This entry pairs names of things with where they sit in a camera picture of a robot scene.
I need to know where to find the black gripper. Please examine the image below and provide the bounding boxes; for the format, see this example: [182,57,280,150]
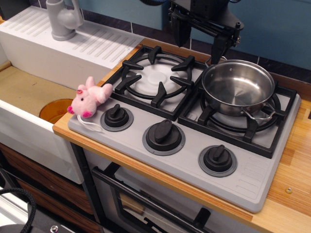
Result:
[170,0,244,65]

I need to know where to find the stainless steel pan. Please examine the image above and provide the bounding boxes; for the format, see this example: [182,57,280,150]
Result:
[201,60,276,121]

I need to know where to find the grey toy stove top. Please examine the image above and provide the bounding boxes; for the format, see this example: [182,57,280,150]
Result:
[67,45,302,214]

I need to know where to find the black middle stove knob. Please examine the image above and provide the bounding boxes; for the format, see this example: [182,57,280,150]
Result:
[142,119,186,156]

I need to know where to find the black stove knob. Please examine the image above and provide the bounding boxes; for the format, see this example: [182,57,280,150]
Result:
[142,119,186,156]
[198,145,238,178]
[100,104,134,132]

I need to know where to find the black left stove knob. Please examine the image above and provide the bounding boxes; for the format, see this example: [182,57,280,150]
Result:
[100,104,134,132]

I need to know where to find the black right stove knob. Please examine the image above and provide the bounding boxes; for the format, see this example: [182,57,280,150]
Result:
[198,145,238,178]

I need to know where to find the black left burner grate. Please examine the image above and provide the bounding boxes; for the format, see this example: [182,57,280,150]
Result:
[107,46,207,121]

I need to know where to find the black burner grate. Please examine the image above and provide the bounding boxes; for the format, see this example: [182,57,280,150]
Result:
[178,80,299,158]
[107,46,207,121]

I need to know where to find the black right burner grate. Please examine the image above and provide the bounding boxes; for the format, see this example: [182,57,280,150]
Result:
[178,80,299,158]

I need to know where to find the pink stuffed pig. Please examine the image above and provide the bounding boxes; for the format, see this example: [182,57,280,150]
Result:
[67,76,113,118]

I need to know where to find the grey toy faucet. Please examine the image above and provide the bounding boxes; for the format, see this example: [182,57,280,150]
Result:
[46,0,84,41]

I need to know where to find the orange plastic bowl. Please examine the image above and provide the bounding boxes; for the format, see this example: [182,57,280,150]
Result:
[39,99,73,124]

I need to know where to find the white toy sink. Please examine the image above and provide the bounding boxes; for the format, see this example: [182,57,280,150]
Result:
[0,6,143,184]

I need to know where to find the wooden drawer fronts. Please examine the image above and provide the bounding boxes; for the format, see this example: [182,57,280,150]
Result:
[0,144,102,233]

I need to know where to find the oven door with black handle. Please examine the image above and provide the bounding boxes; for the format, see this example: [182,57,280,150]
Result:
[91,162,234,233]

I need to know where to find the black braided cable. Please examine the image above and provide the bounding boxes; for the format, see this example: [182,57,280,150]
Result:
[0,187,37,233]

